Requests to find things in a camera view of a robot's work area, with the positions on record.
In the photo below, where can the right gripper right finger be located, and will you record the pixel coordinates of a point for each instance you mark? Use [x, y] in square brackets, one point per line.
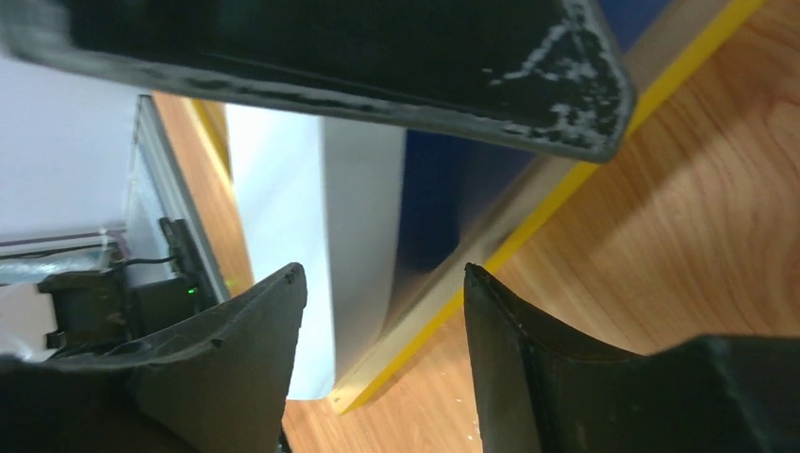
[544, 386]

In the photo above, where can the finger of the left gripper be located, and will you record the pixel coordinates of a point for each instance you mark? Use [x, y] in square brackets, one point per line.
[543, 76]

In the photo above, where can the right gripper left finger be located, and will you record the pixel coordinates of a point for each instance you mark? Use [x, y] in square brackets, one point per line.
[216, 382]

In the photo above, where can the yellow wooden picture frame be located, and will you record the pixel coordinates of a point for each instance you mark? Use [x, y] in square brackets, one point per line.
[683, 36]

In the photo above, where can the sunset landscape photo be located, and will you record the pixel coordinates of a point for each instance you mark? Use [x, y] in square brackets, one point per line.
[362, 206]

